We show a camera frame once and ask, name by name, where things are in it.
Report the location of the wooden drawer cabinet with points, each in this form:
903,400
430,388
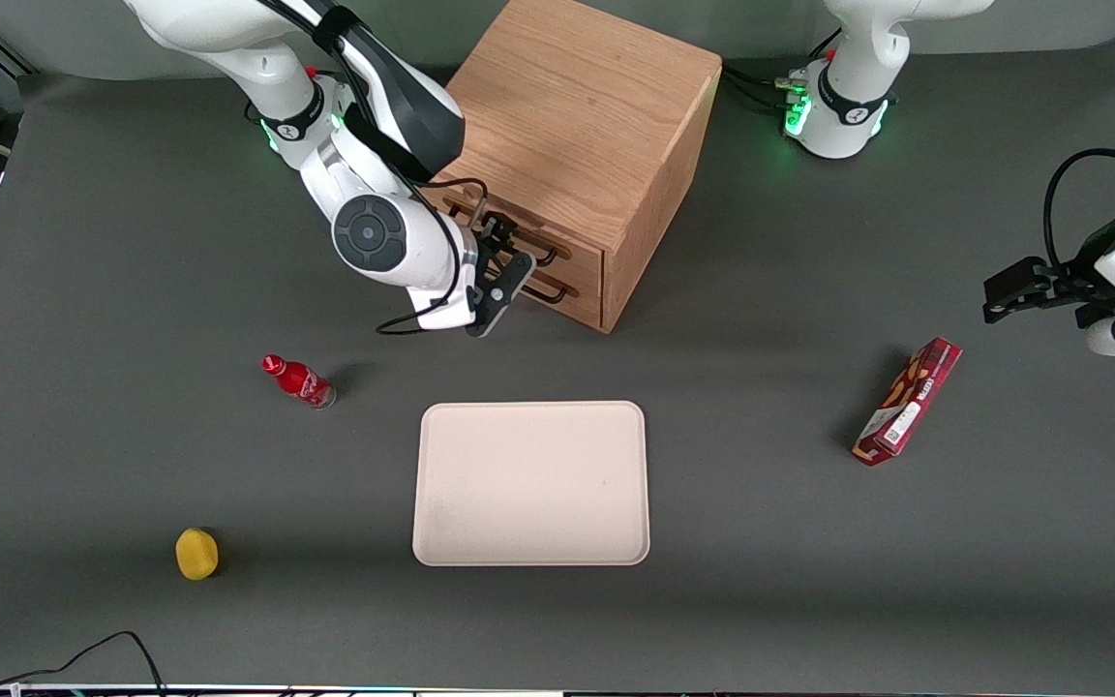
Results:
567,106

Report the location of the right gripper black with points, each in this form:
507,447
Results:
493,238

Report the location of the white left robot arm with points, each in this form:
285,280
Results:
853,58

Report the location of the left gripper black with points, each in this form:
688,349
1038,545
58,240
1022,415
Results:
1072,284

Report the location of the small red soda bottle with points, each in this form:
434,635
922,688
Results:
301,381

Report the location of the red cookie box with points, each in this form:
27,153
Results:
909,399

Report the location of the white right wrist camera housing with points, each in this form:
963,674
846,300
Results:
446,312

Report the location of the yellow toy lemon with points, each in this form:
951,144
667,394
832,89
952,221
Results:
196,554

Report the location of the beige plastic tray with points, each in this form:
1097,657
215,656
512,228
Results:
530,484

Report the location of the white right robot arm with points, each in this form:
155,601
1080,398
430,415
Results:
371,232

